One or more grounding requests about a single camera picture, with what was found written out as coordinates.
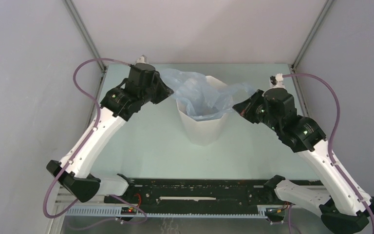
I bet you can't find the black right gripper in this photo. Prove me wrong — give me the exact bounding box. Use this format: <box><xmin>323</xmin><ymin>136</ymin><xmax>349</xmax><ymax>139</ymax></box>
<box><xmin>234</xmin><ymin>89</ymin><xmax>281</xmax><ymax>133</ymax></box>

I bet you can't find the light blue plastic trash bag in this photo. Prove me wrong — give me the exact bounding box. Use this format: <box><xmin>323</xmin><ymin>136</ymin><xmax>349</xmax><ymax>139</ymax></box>
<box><xmin>160</xmin><ymin>69</ymin><xmax>256</xmax><ymax>121</ymax></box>

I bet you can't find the white octagonal trash bin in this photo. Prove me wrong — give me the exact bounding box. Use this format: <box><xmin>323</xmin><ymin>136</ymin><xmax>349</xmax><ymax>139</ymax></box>
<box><xmin>175</xmin><ymin>76</ymin><xmax>229</xmax><ymax>146</ymax></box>

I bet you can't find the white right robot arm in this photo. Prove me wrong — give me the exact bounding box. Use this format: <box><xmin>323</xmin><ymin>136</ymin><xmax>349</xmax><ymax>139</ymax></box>
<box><xmin>233</xmin><ymin>88</ymin><xmax>374</xmax><ymax>234</ymax></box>

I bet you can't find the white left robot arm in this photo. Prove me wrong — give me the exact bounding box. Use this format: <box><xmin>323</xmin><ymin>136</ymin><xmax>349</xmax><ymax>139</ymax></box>
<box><xmin>46</xmin><ymin>63</ymin><xmax>173</xmax><ymax>203</ymax></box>

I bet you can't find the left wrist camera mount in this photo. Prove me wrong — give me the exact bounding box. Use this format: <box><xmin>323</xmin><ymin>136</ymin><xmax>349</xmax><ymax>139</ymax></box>
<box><xmin>135</xmin><ymin>55</ymin><xmax>149</xmax><ymax>64</ymax></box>

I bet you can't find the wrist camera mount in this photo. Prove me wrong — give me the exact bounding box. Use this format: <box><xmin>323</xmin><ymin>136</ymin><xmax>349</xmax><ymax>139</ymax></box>
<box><xmin>270</xmin><ymin>73</ymin><xmax>286</xmax><ymax>89</ymax></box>
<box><xmin>135</xmin><ymin>55</ymin><xmax>149</xmax><ymax>64</ymax></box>

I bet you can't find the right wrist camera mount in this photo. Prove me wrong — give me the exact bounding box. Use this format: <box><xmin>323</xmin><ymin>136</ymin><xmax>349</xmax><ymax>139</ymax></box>
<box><xmin>270</xmin><ymin>73</ymin><xmax>286</xmax><ymax>89</ymax></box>

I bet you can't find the right aluminium frame post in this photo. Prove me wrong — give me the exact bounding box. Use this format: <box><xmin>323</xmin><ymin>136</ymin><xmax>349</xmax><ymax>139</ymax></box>
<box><xmin>288</xmin><ymin>0</ymin><xmax>358</xmax><ymax>234</ymax></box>

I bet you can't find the aluminium frame post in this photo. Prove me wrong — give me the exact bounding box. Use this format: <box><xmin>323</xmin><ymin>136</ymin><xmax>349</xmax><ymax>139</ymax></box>
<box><xmin>45</xmin><ymin>0</ymin><xmax>107</xmax><ymax>234</ymax></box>
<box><xmin>288</xmin><ymin>0</ymin><xmax>358</xmax><ymax>234</ymax></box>

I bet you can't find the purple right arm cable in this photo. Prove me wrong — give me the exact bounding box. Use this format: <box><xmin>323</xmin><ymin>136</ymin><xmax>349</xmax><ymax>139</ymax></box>
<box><xmin>282</xmin><ymin>73</ymin><xmax>374</xmax><ymax>234</ymax></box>

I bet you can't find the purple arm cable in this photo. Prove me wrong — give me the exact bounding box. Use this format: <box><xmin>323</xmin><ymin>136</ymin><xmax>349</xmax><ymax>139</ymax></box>
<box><xmin>42</xmin><ymin>58</ymin><xmax>133</xmax><ymax>219</ymax></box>
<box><xmin>282</xmin><ymin>73</ymin><xmax>374</xmax><ymax>234</ymax></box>

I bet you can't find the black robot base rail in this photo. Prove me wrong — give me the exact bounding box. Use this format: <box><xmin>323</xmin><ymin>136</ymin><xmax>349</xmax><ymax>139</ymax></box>
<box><xmin>121</xmin><ymin>178</ymin><xmax>289</xmax><ymax>215</ymax></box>

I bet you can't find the left aluminium frame post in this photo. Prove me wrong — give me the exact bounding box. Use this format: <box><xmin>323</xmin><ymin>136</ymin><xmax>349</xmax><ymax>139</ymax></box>
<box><xmin>45</xmin><ymin>0</ymin><xmax>107</xmax><ymax>234</ymax></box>

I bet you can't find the white slotted cable duct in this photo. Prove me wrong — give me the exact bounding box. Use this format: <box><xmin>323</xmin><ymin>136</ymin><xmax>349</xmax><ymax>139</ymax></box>
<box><xmin>65</xmin><ymin>206</ymin><xmax>267</xmax><ymax>219</ymax></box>

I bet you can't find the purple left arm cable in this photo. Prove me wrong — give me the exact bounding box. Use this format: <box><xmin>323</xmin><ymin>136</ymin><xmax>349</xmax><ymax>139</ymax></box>
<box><xmin>42</xmin><ymin>58</ymin><xmax>133</xmax><ymax>219</ymax></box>

